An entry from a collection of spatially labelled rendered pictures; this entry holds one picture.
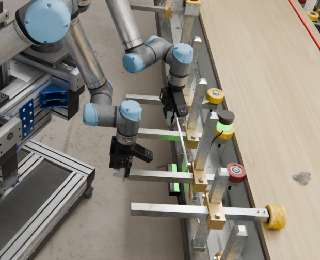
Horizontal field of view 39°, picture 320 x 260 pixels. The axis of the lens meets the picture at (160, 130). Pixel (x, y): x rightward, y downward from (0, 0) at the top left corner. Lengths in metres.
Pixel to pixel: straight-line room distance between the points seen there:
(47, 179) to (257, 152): 1.21
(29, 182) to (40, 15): 1.43
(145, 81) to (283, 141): 1.96
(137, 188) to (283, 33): 1.29
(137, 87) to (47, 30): 2.41
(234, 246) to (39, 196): 1.42
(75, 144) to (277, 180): 1.65
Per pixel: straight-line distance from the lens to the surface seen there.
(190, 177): 1.77
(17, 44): 1.38
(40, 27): 1.31
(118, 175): 1.72
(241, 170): 1.80
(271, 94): 2.28
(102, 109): 1.53
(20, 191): 2.54
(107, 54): 4.04
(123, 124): 1.53
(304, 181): 1.85
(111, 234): 2.62
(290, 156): 1.96
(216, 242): 1.91
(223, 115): 1.64
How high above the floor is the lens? 2.10
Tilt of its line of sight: 40 degrees down
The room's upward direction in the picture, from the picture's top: 11 degrees clockwise
